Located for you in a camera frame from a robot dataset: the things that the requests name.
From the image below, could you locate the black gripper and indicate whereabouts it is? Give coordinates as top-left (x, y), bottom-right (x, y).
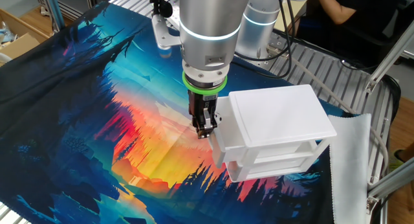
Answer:
top-left (188, 90), bottom-right (219, 140)

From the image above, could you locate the white plastic drawer cabinet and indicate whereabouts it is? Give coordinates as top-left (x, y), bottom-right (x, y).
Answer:
top-left (228, 84), bottom-right (338, 183)

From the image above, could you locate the colourful forest print cloth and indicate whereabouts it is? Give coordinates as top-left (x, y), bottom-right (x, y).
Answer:
top-left (0, 1), bottom-right (360, 224)

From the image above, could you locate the beige wooden desk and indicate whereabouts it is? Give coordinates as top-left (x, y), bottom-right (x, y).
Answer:
top-left (274, 0), bottom-right (307, 32)

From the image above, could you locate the plain white cloth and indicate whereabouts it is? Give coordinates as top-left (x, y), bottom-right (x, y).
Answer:
top-left (328, 113), bottom-right (372, 224)

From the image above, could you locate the cardboard box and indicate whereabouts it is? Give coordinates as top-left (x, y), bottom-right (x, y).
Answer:
top-left (0, 8), bottom-right (49, 68)

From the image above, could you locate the seated person in black shirt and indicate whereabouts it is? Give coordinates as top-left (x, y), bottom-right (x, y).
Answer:
top-left (292, 0), bottom-right (411, 68)

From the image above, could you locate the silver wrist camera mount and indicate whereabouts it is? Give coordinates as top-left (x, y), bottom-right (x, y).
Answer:
top-left (150, 0), bottom-right (182, 58)

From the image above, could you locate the grey cable with metal connector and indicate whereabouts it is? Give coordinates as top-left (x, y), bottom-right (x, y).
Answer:
top-left (268, 44), bottom-right (389, 176)

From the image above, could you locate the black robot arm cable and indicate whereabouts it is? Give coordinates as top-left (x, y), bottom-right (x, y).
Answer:
top-left (231, 0), bottom-right (294, 80)

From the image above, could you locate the aluminium frame with blue post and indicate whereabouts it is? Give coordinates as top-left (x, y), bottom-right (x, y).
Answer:
top-left (34, 0), bottom-right (113, 32)

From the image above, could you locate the aluminium frame strut with bracket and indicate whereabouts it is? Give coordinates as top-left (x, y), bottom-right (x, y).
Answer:
top-left (365, 157), bottom-right (414, 215)

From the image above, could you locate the slanted aluminium frame strut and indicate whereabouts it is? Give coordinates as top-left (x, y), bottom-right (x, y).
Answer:
top-left (364, 23), bottom-right (414, 94)

